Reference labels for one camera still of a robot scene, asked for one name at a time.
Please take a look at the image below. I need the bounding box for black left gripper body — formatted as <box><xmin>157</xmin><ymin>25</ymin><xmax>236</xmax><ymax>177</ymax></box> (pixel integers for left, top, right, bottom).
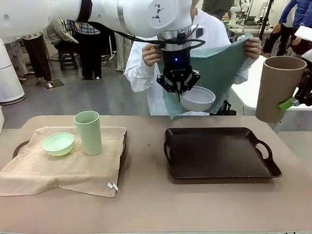
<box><xmin>160</xmin><ymin>47</ymin><xmax>196</xmax><ymax>95</ymax></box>

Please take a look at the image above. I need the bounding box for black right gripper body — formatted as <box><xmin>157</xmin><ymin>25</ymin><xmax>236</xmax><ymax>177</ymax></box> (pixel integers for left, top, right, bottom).
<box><xmin>293</xmin><ymin>70</ymin><xmax>312</xmax><ymax>107</ymax></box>

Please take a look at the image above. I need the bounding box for tall brown cup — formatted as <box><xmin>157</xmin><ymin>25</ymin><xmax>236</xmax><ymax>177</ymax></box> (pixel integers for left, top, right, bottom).
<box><xmin>255</xmin><ymin>56</ymin><xmax>307</xmax><ymax>124</ymax></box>

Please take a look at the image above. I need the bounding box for white bowl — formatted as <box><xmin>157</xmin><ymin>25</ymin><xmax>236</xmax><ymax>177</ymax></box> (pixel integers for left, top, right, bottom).
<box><xmin>179</xmin><ymin>85</ymin><xmax>216</xmax><ymax>111</ymax></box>

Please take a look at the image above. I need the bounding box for teal cloth mat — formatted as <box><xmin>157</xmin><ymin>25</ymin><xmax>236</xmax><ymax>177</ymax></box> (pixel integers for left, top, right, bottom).
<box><xmin>157</xmin><ymin>33</ymin><xmax>254</xmax><ymax>120</ymax></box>

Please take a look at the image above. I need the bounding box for tall light green cup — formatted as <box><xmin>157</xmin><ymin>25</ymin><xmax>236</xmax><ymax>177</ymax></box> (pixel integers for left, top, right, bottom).
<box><xmin>73</xmin><ymin>111</ymin><xmax>102</xmax><ymax>156</ymax></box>

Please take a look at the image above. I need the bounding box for light green bowl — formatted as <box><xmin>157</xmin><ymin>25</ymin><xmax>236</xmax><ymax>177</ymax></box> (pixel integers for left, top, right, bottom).
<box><xmin>41</xmin><ymin>132</ymin><xmax>76</xmax><ymax>157</ymax></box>

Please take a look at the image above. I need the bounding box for beige cloth mat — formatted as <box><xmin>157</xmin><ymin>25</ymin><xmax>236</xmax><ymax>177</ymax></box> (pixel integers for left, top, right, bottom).
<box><xmin>0</xmin><ymin>125</ymin><xmax>127</xmax><ymax>198</ymax></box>

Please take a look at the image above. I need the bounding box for person's right forearm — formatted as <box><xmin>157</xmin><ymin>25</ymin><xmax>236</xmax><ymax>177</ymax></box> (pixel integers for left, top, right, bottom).
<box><xmin>124</xmin><ymin>63</ymin><xmax>157</xmax><ymax>93</ymax></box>

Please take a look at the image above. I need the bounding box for dark brown serving tray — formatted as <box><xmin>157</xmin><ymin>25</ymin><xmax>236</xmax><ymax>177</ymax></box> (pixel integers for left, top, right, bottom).
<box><xmin>163</xmin><ymin>127</ymin><xmax>283</xmax><ymax>180</ymax></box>
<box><xmin>12</xmin><ymin>128</ymin><xmax>128</xmax><ymax>171</ymax></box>

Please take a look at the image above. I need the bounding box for person's right hand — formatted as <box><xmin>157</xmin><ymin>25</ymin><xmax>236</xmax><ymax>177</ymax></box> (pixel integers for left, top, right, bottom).
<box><xmin>142</xmin><ymin>44</ymin><xmax>163</xmax><ymax>68</ymax></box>

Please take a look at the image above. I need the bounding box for person's left hand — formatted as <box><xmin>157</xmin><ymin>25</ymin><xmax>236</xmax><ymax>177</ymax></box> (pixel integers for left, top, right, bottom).
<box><xmin>244</xmin><ymin>37</ymin><xmax>263</xmax><ymax>60</ymax></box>

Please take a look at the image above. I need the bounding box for person in white coat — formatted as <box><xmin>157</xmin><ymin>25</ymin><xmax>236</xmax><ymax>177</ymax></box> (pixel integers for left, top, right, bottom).
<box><xmin>124</xmin><ymin>7</ymin><xmax>256</xmax><ymax>117</ymax></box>

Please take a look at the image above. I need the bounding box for bystander in white trousers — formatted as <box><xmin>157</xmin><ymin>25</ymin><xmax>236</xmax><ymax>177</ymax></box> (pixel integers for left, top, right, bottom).
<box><xmin>114</xmin><ymin>31</ymin><xmax>133</xmax><ymax>72</ymax></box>

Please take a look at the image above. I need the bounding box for background workbench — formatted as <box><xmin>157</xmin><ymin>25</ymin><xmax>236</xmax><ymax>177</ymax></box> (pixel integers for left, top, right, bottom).
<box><xmin>225</xmin><ymin>20</ymin><xmax>276</xmax><ymax>47</ymax></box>

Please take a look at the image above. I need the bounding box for bystander in blue jacket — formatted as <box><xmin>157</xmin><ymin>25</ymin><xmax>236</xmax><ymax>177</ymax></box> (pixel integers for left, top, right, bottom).
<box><xmin>262</xmin><ymin>0</ymin><xmax>312</xmax><ymax>59</ymax></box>

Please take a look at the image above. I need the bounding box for bystander in blue plaid shirt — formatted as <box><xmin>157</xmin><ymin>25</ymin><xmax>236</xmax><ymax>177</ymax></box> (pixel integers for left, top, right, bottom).
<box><xmin>67</xmin><ymin>20</ymin><xmax>103</xmax><ymax>80</ymax></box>

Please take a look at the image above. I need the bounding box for black tripod stand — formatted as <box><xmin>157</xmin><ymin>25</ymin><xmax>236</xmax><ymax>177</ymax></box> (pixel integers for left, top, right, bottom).
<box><xmin>253</xmin><ymin>0</ymin><xmax>275</xmax><ymax>57</ymax></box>

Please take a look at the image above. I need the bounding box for dark wooden stool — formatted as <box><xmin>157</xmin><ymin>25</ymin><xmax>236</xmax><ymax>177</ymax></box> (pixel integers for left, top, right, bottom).
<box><xmin>57</xmin><ymin>48</ymin><xmax>79</xmax><ymax>72</ymax></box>

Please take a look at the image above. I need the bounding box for seated bystander in grey hoodie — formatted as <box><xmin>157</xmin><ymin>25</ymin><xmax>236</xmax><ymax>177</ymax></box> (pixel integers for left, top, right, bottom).
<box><xmin>45</xmin><ymin>19</ymin><xmax>80</xmax><ymax>53</ymax></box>

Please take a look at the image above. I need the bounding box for bystander in red plaid shirt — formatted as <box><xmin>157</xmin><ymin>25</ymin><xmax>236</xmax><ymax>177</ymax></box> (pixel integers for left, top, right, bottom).
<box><xmin>21</xmin><ymin>31</ymin><xmax>54</xmax><ymax>87</ymax></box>

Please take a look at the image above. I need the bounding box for bystander in light grey clothes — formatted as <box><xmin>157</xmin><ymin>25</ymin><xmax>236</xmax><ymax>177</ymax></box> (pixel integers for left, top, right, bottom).
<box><xmin>4</xmin><ymin>36</ymin><xmax>28</xmax><ymax>81</ymax></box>

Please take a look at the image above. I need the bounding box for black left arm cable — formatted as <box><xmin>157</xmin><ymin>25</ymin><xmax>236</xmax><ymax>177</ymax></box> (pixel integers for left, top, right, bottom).
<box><xmin>87</xmin><ymin>21</ymin><xmax>206</xmax><ymax>52</ymax></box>

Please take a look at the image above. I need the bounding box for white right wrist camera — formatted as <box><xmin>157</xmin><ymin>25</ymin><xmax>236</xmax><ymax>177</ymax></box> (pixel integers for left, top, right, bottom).
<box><xmin>293</xmin><ymin>25</ymin><xmax>312</xmax><ymax>41</ymax></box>

